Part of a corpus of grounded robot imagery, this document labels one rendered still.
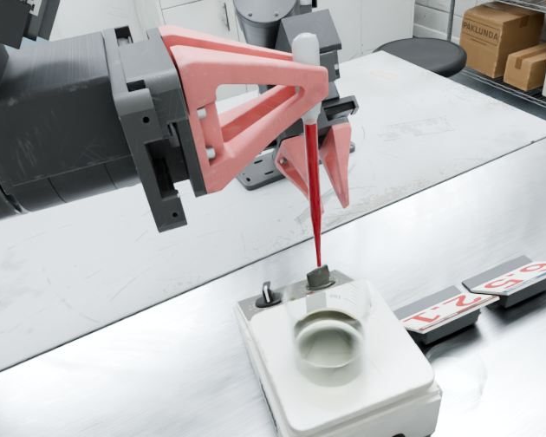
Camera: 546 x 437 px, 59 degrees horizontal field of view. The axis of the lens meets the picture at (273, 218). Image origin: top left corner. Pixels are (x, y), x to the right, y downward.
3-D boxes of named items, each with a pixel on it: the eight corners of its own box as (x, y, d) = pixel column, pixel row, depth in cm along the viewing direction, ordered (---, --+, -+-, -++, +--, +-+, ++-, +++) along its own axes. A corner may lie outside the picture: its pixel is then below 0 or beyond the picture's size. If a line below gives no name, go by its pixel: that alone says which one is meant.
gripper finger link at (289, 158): (378, 191, 45) (344, 101, 47) (307, 212, 44) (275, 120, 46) (358, 209, 52) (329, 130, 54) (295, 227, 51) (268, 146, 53)
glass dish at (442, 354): (483, 413, 43) (487, 400, 42) (419, 398, 45) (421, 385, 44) (484, 361, 47) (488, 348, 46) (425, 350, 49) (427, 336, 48)
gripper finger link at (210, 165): (288, -11, 26) (113, 26, 25) (344, 22, 21) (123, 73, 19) (299, 106, 30) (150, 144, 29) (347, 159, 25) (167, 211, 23)
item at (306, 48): (297, 120, 26) (291, 35, 23) (320, 114, 26) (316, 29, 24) (302, 126, 26) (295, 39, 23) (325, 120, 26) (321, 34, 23)
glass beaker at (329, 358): (276, 375, 39) (262, 304, 34) (315, 320, 43) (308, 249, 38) (354, 416, 36) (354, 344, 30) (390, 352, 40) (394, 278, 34)
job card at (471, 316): (385, 316, 53) (386, 290, 50) (453, 286, 55) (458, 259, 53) (419, 358, 48) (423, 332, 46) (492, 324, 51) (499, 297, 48)
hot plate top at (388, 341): (248, 321, 44) (246, 315, 44) (367, 281, 47) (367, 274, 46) (294, 441, 35) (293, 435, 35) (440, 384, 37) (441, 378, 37)
